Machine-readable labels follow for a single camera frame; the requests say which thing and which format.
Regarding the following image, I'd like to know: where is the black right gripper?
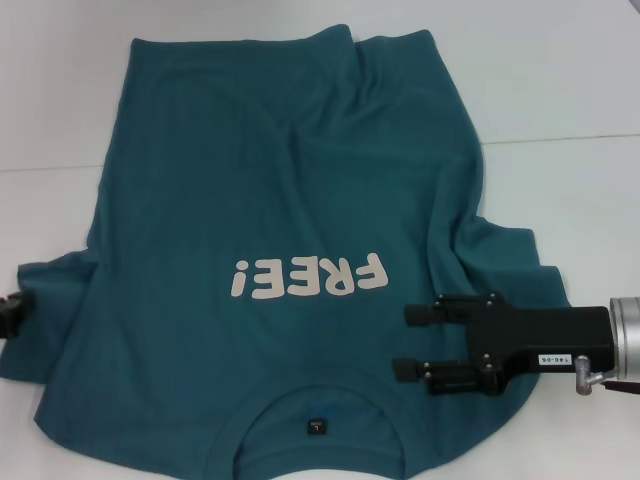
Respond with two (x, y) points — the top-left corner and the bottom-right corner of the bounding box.
(392, 292), (616, 400)

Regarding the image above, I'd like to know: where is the teal t-shirt with FREE print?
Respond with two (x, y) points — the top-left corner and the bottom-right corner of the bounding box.
(0, 27), (576, 480)

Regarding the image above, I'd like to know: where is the right arm cable with plug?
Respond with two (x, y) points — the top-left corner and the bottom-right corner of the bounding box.
(572, 353), (640, 397)

